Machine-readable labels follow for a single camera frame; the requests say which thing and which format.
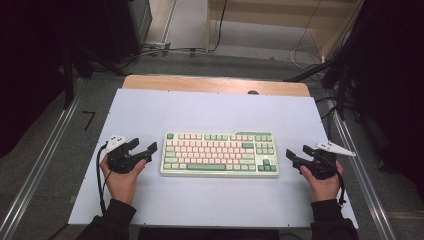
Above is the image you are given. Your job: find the bundle of floor cables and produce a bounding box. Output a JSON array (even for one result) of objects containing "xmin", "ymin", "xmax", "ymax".
[{"xmin": 118, "ymin": 41, "xmax": 209, "ymax": 69}]

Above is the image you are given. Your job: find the white board table cover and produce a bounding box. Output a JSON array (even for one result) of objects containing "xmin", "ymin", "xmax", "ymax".
[{"xmin": 67, "ymin": 87, "xmax": 360, "ymax": 231}]

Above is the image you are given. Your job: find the black metal stand with cables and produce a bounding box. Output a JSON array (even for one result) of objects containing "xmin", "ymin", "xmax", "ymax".
[{"xmin": 283, "ymin": 56, "xmax": 359, "ymax": 122}]

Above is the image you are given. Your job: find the metal floor rail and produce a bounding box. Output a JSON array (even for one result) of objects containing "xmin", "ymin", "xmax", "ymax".
[
  {"xmin": 0, "ymin": 95, "xmax": 82, "ymax": 240},
  {"xmin": 326, "ymin": 99, "xmax": 398, "ymax": 240}
]

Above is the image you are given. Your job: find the person's right hand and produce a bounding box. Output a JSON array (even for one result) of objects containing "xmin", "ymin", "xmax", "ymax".
[{"xmin": 298, "ymin": 159, "xmax": 345, "ymax": 204}]

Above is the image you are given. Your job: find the white cable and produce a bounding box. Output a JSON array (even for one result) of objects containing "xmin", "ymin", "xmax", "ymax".
[{"xmin": 289, "ymin": 0, "xmax": 325, "ymax": 73}]

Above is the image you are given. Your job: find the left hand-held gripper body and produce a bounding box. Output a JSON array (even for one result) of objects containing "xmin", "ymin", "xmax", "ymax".
[{"xmin": 105, "ymin": 134, "xmax": 148, "ymax": 175}]

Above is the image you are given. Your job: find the black hanging cable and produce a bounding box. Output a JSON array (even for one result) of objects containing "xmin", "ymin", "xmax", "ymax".
[{"xmin": 211, "ymin": 0, "xmax": 230, "ymax": 53}]

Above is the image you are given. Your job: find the light wooden shelf unit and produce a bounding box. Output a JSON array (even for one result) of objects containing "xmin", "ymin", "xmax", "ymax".
[{"xmin": 205, "ymin": 0, "xmax": 365, "ymax": 62}]

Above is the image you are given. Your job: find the person's left hand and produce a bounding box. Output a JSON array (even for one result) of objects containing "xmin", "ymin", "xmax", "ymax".
[{"xmin": 99, "ymin": 154, "xmax": 148, "ymax": 205}]

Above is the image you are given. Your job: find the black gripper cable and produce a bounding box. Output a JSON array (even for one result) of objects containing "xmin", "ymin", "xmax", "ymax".
[
  {"xmin": 328, "ymin": 156, "xmax": 348, "ymax": 206},
  {"xmin": 95, "ymin": 143, "xmax": 113, "ymax": 215}
]

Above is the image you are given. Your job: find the dark curtain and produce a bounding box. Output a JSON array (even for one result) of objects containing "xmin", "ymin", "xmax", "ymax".
[
  {"xmin": 346, "ymin": 0, "xmax": 424, "ymax": 201},
  {"xmin": 0, "ymin": 0, "xmax": 113, "ymax": 159}
]

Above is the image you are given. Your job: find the green and pink keyboard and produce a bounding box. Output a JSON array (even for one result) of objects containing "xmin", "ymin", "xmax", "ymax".
[{"xmin": 159, "ymin": 130, "xmax": 281, "ymax": 178}]

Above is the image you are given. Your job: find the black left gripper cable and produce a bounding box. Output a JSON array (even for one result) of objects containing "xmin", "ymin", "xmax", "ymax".
[{"xmin": 95, "ymin": 143, "xmax": 113, "ymax": 215}]

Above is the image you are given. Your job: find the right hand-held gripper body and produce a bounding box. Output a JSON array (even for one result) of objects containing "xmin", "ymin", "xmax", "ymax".
[{"xmin": 299, "ymin": 140, "xmax": 357, "ymax": 181}]

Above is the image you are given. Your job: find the black cabinet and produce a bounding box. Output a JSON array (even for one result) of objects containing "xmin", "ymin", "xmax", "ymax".
[{"xmin": 102, "ymin": 0, "xmax": 154, "ymax": 64}]

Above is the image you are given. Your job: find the person's dark clothing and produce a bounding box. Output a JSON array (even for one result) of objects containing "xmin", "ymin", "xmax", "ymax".
[{"xmin": 137, "ymin": 227, "xmax": 280, "ymax": 240}]

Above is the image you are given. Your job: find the wooden table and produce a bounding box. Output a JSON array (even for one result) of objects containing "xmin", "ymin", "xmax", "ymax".
[{"xmin": 121, "ymin": 74, "xmax": 312, "ymax": 98}]

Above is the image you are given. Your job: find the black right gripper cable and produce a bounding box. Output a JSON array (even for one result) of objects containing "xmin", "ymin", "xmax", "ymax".
[{"xmin": 328, "ymin": 156, "xmax": 348, "ymax": 206}]

